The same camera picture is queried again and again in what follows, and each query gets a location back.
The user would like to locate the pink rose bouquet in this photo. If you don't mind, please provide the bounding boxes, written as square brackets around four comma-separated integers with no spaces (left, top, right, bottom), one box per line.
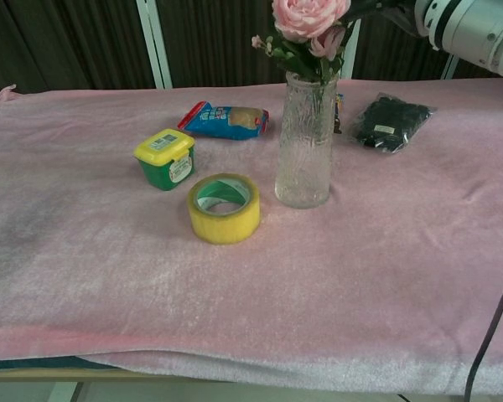
[251,0,416,87]

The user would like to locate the white frame post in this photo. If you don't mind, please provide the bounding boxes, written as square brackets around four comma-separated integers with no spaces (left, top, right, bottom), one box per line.
[334,18,362,80]
[135,0,174,90]
[440,54,461,80]

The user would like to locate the teal mat under blanket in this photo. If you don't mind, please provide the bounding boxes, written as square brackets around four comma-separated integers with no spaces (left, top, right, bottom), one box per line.
[0,355,122,372]

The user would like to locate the textured clear glass vase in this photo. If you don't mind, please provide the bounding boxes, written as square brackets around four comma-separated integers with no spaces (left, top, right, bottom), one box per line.
[274,70,340,209]

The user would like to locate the blue snack bag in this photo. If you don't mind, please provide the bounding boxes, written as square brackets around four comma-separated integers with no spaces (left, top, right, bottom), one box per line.
[177,100,271,142]

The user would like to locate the black cable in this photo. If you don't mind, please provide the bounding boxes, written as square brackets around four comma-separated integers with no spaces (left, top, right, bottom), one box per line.
[464,264,503,402]

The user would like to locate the yellow packing tape roll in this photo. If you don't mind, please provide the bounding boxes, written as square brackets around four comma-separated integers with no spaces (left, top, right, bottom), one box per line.
[186,173,262,245]

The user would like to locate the dark brown curtain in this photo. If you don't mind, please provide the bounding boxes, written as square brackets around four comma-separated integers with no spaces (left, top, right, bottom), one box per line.
[0,0,503,115]

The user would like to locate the pink fleece blanket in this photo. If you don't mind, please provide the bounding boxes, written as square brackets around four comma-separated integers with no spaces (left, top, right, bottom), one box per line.
[0,77,503,397]

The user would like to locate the black items in clear bag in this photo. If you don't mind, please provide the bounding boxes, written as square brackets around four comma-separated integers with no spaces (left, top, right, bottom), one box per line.
[350,91,438,155]

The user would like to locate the green tub with yellow lid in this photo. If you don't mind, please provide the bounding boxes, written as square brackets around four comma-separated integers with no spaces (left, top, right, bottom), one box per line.
[132,128,197,192]

